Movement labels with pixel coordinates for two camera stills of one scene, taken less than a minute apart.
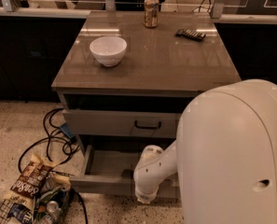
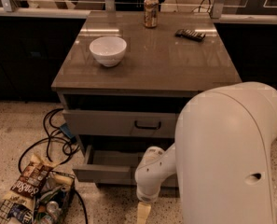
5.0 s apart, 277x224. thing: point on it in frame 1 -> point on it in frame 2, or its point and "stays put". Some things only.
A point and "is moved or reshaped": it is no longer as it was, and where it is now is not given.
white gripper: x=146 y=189 stays put
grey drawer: x=108 y=169 is moved or reshaped
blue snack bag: x=22 y=213 stays put
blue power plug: x=67 y=131 stays put
